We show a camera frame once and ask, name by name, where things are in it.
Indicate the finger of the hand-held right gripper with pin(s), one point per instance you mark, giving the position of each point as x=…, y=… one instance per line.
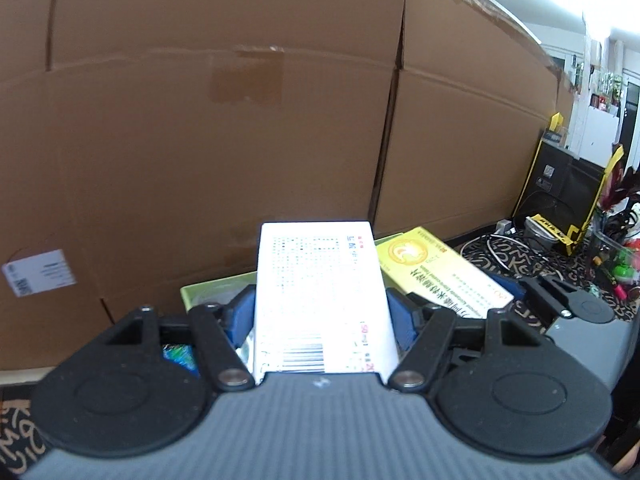
x=542, y=292

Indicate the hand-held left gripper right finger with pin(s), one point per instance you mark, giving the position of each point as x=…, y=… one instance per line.
x=402, y=320

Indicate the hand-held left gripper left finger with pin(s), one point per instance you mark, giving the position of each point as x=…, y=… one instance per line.
x=240, y=317

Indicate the light green tray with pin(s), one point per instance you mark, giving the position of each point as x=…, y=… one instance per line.
x=215, y=282

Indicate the white printed box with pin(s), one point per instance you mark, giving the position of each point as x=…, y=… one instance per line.
x=320, y=285

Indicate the yellow box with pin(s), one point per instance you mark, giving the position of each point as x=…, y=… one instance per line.
x=440, y=270

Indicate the blue shiny packet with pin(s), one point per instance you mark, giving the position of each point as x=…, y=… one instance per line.
x=181, y=357

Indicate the white charger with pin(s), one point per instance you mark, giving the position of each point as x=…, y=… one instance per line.
x=505, y=226

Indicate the clear container of pens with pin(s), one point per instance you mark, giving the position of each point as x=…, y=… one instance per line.
x=617, y=260

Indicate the black yellow bag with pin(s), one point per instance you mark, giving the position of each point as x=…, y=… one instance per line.
x=565, y=185

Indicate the dark red leafy plant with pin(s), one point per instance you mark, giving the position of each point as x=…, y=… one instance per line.
x=620, y=185

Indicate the white cabinet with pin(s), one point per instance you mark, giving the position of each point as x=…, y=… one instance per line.
x=597, y=130

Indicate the large cardboard box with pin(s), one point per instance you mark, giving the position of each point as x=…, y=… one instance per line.
x=200, y=135

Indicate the white shipping label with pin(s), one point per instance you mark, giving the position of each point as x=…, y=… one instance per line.
x=40, y=272

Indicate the black tan patterned mat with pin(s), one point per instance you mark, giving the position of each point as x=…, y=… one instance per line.
x=20, y=425

